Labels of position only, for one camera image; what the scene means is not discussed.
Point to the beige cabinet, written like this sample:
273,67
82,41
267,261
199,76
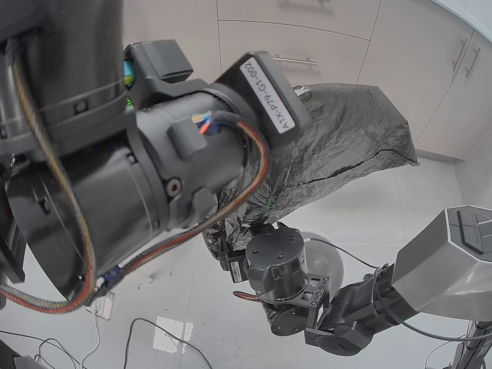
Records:
307,25

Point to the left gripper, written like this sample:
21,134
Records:
215,148

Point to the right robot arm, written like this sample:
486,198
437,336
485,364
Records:
434,267

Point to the black plastic bag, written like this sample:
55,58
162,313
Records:
346,129

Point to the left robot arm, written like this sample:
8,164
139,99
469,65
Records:
57,52

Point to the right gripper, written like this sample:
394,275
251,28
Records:
235,267

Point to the white trash bin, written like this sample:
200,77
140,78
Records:
326,260

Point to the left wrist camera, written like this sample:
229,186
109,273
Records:
165,58

